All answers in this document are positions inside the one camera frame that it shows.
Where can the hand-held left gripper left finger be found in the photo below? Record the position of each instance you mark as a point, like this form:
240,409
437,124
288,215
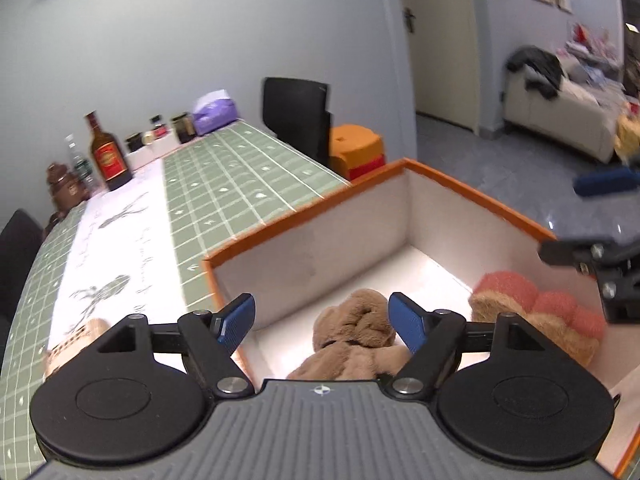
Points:
237,321

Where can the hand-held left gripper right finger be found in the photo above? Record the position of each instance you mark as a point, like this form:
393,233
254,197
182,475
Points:
407,322

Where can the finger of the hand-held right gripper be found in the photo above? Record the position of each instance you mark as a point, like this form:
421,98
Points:
565,252
605,182

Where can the brown plush toy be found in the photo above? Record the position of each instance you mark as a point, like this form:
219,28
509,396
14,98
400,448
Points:
355,320

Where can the red and tan sponge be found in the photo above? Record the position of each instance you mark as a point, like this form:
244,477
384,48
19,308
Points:
545,305

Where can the orange cardboard box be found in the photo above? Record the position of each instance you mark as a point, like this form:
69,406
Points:
350,230

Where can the yellow cloth bundle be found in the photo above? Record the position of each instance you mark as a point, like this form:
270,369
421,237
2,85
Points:
629,135

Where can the cream sofa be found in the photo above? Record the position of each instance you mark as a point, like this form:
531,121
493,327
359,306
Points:
560,107

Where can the pile of colourful clothes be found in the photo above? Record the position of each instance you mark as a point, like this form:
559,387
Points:
592,50

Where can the dark clothes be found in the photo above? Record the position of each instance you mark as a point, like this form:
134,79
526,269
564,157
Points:
537,67

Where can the white printed table runner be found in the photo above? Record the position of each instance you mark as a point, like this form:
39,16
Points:
130,240

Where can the green checked tablecloth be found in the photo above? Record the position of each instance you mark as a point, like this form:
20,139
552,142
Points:
225,175

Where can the red plastic stool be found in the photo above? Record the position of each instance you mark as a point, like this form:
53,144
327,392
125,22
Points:
367,168

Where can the wooden speaker box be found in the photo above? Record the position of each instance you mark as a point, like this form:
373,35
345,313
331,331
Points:
75,342

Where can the orange plastic stool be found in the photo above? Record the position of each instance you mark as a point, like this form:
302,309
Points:
356,150

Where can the white storage tray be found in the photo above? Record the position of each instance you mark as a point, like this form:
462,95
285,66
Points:
150,154

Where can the tall dark glass jar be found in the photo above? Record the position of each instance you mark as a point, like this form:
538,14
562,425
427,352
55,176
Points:
182,127

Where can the short dark glass jar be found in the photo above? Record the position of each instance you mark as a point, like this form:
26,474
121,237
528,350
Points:
134,141

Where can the small dark bottle red label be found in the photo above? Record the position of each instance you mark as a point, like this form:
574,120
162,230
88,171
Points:
159,128

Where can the brown liquor bottle red label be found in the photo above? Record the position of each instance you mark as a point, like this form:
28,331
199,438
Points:
107,157

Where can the purple tissue pack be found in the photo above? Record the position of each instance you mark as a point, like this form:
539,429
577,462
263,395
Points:
215,112

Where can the cream wooden door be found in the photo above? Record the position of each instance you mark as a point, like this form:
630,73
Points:
440,50

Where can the black office chair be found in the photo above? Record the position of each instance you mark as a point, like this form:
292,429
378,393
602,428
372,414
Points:
297,115

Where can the brown bear figurine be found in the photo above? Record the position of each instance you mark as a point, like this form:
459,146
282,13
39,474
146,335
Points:
62,187

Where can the clear plastic water bottle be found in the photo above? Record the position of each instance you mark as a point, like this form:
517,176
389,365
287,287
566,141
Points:
79,162

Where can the black dining chair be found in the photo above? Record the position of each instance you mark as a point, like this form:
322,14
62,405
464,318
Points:
17,260

